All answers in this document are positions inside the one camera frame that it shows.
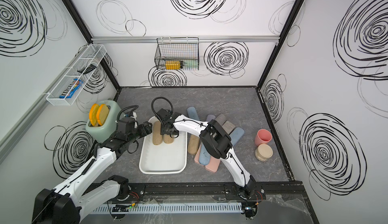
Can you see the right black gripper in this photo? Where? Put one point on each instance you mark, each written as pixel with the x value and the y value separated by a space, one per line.
pixel 164 130

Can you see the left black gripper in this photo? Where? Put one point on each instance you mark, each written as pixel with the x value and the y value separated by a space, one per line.
pixel 149 129

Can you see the tan glasses case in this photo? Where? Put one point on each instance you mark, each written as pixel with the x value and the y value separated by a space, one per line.
pixel 157 136
pixel 168 139
pixel 193 145

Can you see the tan glasses case front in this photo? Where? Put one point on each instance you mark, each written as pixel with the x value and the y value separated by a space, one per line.
pixel 168 139

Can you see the purple glasses case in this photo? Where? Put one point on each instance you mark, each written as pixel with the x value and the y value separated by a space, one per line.
pixel 210 117

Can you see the blue glasses case front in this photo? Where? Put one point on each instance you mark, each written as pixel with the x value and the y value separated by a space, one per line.
pixel 203 157

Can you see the blue glasses case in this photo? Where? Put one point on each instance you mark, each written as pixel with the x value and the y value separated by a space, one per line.
pixel 236 135
pixel 203 157
pixel 192 113

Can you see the grey fabric glasses case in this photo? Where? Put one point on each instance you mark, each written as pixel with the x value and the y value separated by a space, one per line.
pixel 221 119

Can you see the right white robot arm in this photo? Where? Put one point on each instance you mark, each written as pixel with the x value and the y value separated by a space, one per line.
pixel 217 142

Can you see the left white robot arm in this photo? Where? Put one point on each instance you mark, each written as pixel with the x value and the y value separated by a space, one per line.
pixel 70 202

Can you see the white plastic storage tray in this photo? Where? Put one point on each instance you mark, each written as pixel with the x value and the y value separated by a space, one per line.
pixel 164 158

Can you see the pink glasses case left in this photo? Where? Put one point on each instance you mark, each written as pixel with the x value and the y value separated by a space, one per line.
pixel 197 156

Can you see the pink glasses case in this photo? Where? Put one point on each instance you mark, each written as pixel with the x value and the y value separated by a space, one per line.
pixel 197 156
pixel 213 165

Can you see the grey marble glasses case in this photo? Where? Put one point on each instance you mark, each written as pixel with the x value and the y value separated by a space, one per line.
pixel 228 127

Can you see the pink glasses case right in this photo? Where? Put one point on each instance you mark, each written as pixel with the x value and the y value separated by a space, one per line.
pixel 213 165

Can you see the mint green toaster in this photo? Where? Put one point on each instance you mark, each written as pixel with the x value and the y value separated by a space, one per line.
pixel 102 133

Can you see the right yellow toast slice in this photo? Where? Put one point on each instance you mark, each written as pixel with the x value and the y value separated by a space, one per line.
pixel 102 114

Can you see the yellow toast slice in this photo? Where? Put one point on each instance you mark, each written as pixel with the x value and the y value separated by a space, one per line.
pixel 93 115
pixel 102 114

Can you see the left yellow toast slice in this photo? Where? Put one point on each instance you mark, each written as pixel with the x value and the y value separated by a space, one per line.
pixel 93 115

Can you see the yellow box in basket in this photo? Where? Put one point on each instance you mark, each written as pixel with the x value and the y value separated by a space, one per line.
pixel 173 65

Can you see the green item in basket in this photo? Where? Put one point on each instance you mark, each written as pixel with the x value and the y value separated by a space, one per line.
pixel 190 64

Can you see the black remote control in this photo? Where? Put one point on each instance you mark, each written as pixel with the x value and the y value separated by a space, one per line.
pixel 86 70

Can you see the pink cup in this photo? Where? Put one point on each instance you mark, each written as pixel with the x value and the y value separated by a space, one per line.
pixel 263 137

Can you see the black wire wall basket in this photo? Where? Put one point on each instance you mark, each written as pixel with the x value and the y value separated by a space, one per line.
pixel 176 49

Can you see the white wire wall shelf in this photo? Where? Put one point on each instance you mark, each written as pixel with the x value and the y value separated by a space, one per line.
pixel 90 54

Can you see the grey slotted cable duct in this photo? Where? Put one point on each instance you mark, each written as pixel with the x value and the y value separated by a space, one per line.
pixel 170 208

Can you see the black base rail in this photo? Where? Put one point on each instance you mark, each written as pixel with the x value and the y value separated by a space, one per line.
pixel 284 194

